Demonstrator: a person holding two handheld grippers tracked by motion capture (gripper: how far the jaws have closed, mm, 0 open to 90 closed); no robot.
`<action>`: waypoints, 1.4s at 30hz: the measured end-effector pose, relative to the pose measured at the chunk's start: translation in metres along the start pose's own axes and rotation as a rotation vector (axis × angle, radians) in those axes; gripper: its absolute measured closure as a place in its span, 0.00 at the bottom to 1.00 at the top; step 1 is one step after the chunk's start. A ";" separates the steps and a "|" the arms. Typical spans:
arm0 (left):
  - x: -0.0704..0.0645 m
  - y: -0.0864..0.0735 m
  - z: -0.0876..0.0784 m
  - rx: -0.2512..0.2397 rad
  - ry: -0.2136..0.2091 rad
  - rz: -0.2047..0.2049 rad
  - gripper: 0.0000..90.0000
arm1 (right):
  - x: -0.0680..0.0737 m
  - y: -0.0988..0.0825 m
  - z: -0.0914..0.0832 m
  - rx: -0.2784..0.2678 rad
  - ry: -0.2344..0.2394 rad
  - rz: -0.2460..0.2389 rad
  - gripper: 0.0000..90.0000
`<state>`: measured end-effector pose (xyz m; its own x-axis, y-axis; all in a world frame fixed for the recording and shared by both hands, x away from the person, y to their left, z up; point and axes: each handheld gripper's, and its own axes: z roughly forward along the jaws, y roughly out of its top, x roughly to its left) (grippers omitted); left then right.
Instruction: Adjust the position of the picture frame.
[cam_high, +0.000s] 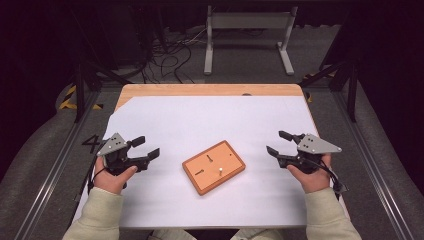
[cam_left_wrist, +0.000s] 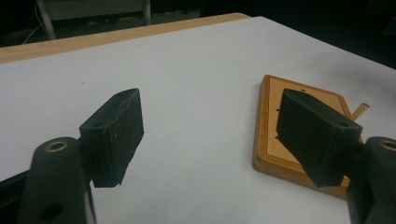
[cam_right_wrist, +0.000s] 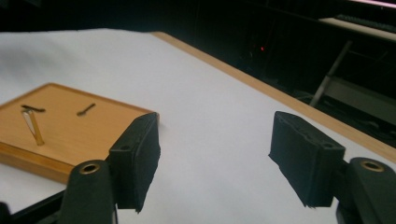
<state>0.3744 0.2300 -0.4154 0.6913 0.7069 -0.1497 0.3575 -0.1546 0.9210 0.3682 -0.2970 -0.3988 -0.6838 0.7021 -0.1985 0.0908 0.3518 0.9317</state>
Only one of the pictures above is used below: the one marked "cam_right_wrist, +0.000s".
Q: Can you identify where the wooden tray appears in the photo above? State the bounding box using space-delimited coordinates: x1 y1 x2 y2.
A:
0 82 156 185

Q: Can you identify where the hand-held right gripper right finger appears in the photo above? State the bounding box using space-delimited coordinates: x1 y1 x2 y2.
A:
268 110 347 209

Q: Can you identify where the dark keyboard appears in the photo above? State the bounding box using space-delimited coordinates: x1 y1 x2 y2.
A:
335 13 396 34

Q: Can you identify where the white table cloth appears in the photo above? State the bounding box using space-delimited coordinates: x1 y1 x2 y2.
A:
0 27 396 224

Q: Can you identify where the small dark screw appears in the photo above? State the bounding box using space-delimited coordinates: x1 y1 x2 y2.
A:
76 102 97 118

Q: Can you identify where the white desk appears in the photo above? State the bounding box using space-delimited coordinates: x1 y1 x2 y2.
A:
318 17 396 43

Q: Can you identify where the dark bobby pin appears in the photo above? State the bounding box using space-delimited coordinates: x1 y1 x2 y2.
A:
21 105 47 114

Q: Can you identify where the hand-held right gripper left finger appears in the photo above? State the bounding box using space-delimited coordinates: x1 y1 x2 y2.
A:
108 111 162 215

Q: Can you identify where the gold hair clip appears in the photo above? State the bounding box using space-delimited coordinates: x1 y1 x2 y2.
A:
21 108 46 147

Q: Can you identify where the grey metal stand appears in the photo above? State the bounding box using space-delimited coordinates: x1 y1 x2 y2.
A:
308 39 354 108

